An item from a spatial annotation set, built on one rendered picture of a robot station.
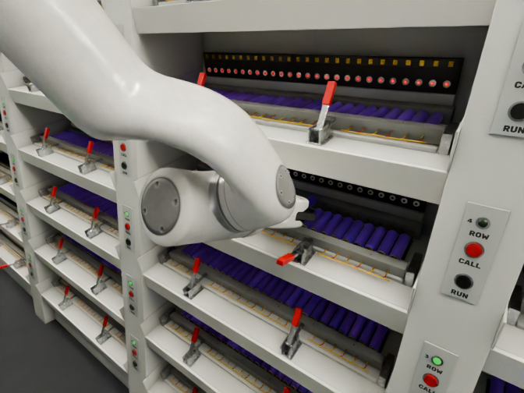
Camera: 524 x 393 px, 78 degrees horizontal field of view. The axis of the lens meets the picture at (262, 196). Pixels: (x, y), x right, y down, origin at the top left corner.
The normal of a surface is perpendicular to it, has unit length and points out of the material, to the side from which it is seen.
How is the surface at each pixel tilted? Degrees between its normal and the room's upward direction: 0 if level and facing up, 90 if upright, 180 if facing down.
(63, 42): 89
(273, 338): 15
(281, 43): 90
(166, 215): 75
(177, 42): 90
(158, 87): 34
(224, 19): 105
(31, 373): 0
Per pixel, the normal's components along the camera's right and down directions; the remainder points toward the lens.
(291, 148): -0.58, 0.46
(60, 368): 0.08, -0.94
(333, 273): -0.07, -0.85
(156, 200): -0.54, -0.04
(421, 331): -0.58, 0.22
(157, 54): 0.81, 0.25
